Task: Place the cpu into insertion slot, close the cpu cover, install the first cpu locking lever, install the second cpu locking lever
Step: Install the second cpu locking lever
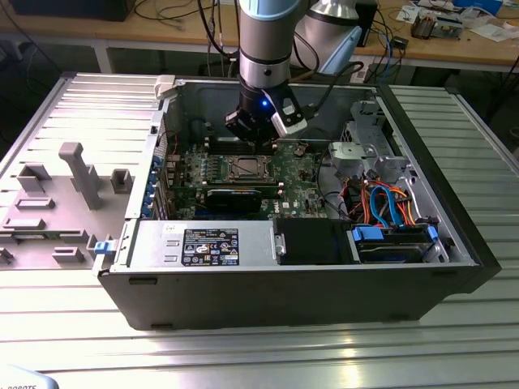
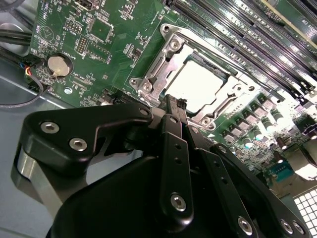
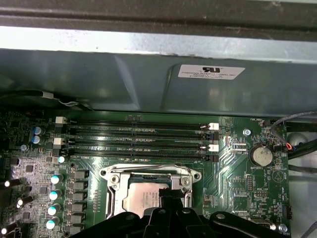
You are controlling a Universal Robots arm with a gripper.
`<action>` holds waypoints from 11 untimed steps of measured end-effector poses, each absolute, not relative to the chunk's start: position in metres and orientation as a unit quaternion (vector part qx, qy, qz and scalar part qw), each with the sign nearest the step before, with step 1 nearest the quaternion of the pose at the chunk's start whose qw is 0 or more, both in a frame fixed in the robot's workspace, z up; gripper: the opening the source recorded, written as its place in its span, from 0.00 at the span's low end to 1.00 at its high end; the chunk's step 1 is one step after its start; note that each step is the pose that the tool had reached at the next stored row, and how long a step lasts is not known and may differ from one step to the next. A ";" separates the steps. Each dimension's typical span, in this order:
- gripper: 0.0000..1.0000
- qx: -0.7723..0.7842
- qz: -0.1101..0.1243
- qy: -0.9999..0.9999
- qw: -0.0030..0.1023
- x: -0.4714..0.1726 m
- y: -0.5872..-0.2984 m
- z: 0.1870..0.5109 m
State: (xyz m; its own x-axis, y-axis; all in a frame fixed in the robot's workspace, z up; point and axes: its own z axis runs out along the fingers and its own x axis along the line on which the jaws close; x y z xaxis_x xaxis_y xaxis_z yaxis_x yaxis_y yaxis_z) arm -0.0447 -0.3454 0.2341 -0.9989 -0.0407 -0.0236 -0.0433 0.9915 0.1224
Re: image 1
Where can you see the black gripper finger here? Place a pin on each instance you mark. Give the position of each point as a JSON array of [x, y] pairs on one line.
[[239, 125], [268, 133]]

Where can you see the metal locking lever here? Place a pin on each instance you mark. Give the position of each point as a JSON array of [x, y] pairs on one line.
[[243, 157], [249, 178]]

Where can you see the silver CPU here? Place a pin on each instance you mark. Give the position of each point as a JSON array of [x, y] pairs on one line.
[[249, 167]]

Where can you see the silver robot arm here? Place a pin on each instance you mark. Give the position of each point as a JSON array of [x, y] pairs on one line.
[[263, 52]]

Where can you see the black RAM slot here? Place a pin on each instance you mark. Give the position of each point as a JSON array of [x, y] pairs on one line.
[[271, 191], [267, 183], [219, 144], [219, 151]]

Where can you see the blue slot clip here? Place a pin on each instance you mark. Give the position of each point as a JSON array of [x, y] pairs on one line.
[[148, 207], [151, 193], [158, 163], [154, 179]]

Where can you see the black case fan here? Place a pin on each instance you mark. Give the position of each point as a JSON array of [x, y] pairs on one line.
[[200, 129]]

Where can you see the green motherboard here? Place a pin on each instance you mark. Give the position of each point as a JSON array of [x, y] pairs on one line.
[[292, 190]]

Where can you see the black graphics card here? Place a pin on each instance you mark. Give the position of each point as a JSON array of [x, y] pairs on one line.
[[233, 200]]

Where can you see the beige case corner clip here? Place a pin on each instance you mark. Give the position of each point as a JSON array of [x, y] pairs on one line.
[[164, 86]]

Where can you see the silver drive cage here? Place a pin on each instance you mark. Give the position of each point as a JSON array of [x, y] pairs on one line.
[[365, 150]]

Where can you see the white label sticker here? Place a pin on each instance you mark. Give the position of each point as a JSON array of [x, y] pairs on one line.
[[360, 73]]

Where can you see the black plastic shroud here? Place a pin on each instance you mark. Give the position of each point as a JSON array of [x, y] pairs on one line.
[[312, 243]]

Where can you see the tall black box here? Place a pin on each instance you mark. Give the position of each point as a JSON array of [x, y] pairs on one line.
[[370, 20]]

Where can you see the blue disk carrier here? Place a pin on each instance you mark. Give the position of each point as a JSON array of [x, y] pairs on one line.
[[367, 234]]

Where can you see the silver power supply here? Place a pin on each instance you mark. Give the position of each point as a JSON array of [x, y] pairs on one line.
[[154, 243]]

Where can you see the wooden workbench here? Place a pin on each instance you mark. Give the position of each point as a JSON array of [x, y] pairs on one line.
[[121, 30]]

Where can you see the small black box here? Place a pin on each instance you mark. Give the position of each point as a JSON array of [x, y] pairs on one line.
[[399, 42]]

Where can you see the black PC case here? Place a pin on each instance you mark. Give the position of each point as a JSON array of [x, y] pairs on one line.
[[263, 296]]

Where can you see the hard disk drive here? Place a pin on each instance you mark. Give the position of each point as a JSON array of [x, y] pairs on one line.
[[389, 255]]

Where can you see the small white paper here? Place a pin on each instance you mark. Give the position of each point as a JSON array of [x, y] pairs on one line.
[[407, 14]]

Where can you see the blue case latch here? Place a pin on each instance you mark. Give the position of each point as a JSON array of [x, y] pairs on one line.
[[103, 248]]

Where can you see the metal heat sink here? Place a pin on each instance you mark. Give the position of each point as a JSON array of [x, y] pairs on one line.
[[423, 26]]

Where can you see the grey parts rack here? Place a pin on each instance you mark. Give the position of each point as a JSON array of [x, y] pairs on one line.
[[61, 219]]

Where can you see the green circuit board device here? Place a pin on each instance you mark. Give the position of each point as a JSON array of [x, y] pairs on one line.
[[448, 28]]

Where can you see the black computer box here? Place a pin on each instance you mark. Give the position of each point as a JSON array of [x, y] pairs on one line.
[[61, 10]]

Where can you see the blue cardboard box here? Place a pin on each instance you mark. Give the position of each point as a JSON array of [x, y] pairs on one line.
[[478, 4]]

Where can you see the white paper sheet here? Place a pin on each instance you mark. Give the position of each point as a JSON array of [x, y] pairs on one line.
[[492, 32]]

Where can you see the pale blue teach pendant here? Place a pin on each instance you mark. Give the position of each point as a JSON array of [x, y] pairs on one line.
[[24, 379]]

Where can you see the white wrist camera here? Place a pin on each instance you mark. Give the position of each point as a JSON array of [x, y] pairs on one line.
[[290, 121]]

